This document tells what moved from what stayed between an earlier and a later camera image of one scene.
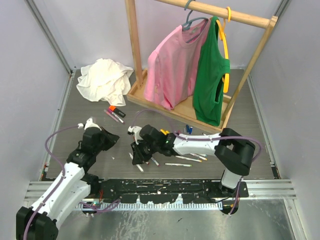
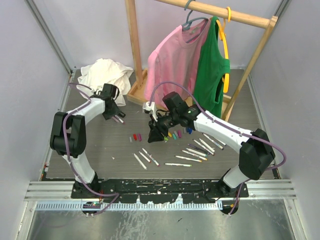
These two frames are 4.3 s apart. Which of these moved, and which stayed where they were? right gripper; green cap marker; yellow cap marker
Moved: right gripper
Stayed: green cap marker; yellow cap marker
